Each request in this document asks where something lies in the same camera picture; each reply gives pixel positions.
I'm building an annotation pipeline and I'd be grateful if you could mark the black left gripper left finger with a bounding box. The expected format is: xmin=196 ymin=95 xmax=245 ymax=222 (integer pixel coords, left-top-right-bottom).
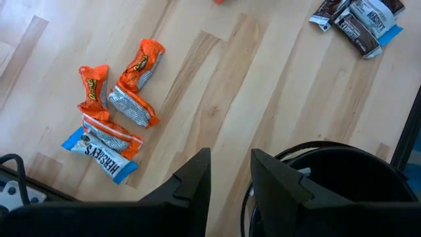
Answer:
xmin=137 ymin=147 xmax=212 ymax=237

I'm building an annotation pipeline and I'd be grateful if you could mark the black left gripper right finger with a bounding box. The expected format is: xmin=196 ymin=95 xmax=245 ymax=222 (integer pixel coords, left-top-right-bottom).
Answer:
xmin=250 ymin=147 xmax=359 ymax=237

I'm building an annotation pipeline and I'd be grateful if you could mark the blue white Hershey's candy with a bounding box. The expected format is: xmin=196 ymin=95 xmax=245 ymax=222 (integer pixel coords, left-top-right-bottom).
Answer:
xmin=348 ymin=0 xmax=405 ymax=47
xmin=61 ymin=126 xmax=139 ymax=186

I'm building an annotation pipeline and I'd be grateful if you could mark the black plastic bucket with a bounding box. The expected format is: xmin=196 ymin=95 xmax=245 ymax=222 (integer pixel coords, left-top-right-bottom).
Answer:
xmin=241 ymin=140 xmax=419 ymax=237

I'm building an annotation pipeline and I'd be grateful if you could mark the black arm base cable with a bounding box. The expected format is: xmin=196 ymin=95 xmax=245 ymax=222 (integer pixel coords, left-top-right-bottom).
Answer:
xmin=0 ymin=153 xmax=33 ymax=207

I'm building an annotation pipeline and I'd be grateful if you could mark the grey metal mounting bracket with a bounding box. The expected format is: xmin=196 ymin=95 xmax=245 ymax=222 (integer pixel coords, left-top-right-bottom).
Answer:
xmin=0 ymin=179 xmax=47 ymax=212

